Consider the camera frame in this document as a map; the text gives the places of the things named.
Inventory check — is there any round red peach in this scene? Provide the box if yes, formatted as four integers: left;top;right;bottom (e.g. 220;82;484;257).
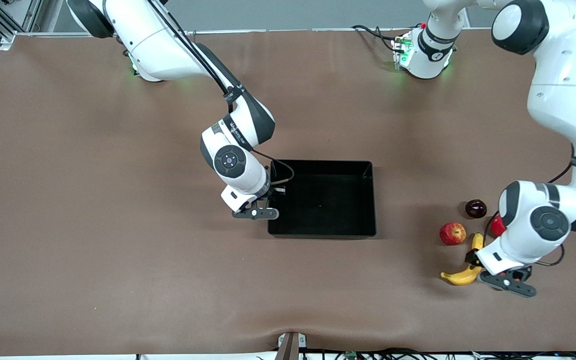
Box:
489;214;508;238

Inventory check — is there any dark red plum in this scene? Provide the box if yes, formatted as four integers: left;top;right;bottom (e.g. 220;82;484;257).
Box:
464;199;488;220

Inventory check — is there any small red apple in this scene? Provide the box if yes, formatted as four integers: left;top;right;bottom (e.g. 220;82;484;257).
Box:
439;222;467;246

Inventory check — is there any black plastic box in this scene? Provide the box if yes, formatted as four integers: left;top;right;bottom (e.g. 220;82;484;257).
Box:
267;160;377;239

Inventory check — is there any grey camera mount clamp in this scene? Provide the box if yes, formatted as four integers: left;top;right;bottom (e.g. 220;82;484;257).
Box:
277;331;308;360

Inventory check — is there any yellow banana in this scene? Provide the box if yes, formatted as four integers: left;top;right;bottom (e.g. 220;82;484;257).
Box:
440;232;485;286

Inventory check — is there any brown table mat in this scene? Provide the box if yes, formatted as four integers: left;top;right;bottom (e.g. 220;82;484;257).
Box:
0;27;576;357

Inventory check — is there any aluminium frame post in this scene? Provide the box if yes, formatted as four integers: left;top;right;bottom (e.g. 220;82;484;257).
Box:
0;0;45;51

